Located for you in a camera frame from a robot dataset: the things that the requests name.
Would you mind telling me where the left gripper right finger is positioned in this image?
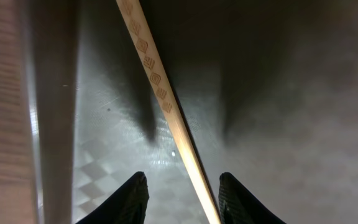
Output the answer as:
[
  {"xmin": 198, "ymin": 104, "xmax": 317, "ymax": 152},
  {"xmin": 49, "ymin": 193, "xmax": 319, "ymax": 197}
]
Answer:
[{"xmin": 218, "ymin": 172, "xmax": 285, "ymax": 224}]

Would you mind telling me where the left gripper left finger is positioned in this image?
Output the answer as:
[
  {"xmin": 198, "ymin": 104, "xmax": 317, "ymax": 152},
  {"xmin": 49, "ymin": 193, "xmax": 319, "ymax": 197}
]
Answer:
[{"xmin": 76, "ymin": 171, "xmax": 149, "ymax": 224}]

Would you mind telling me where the wooden chopstick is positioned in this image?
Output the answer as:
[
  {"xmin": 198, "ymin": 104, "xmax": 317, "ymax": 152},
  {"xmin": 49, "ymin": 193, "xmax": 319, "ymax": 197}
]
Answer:
[{"xmin": 116, "ymin": 0, "xmax": 221, "ymax": 224}]

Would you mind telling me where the brown serving tray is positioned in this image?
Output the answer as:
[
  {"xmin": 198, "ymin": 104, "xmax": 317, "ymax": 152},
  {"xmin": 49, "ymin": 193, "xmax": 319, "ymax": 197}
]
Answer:
[{"xmin": 23, "ymin": 1, "xmax": 358, "ymax": 223}]

